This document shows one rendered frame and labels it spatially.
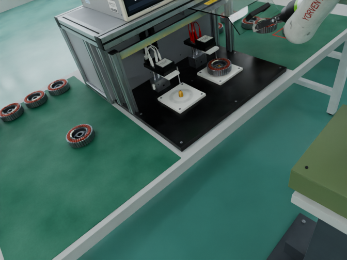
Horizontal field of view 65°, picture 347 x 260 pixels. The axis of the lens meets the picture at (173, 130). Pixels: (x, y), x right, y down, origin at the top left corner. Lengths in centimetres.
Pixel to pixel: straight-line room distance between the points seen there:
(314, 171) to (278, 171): 105
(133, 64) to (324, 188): 91
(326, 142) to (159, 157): 54
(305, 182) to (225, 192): 98
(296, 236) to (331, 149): 83
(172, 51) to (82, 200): 83
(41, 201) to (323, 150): 91
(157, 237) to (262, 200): 65
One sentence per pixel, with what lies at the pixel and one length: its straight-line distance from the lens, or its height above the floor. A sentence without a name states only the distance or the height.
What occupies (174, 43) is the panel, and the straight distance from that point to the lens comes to 142.
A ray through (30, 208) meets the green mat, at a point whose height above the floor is 75.
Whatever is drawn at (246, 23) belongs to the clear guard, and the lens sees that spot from 114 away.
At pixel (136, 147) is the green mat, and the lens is 106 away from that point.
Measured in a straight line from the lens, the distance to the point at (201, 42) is 128.
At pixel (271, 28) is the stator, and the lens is 146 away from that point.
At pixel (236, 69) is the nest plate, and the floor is 78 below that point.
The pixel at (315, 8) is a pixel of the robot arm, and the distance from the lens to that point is 97.
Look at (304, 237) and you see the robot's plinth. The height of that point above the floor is 2.
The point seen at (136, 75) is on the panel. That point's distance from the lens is 133.
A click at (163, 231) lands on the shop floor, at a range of 169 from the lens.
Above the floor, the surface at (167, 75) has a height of 88.
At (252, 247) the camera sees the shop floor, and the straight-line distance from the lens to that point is 161.
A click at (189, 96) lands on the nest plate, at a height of 78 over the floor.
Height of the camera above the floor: 148
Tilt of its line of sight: 42 degrees down
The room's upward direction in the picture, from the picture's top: 14 degrees counter-clockwise
